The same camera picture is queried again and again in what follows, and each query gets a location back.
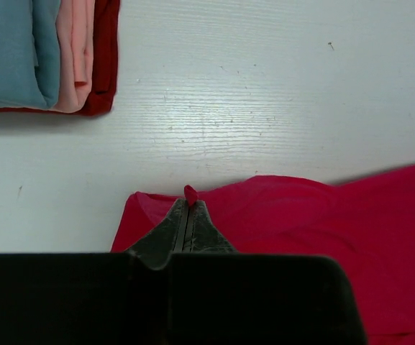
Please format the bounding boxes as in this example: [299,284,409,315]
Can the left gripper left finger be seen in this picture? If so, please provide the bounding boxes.
[125,198,188,270]

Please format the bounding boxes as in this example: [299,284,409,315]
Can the folded dark red t shirt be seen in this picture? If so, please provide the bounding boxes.
[0,1,120,116]

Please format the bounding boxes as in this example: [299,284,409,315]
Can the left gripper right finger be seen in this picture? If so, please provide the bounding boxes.
[183,201,237,253]

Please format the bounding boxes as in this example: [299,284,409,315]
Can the folded pink t shirt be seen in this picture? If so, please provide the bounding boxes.
[53,0,95,114]

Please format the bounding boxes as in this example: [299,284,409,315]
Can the bright red t shirt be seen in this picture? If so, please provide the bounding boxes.
[110,160,415,345]

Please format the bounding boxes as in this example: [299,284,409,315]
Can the folded light blue t shirt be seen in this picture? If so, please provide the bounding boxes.
[0,1,60,109]

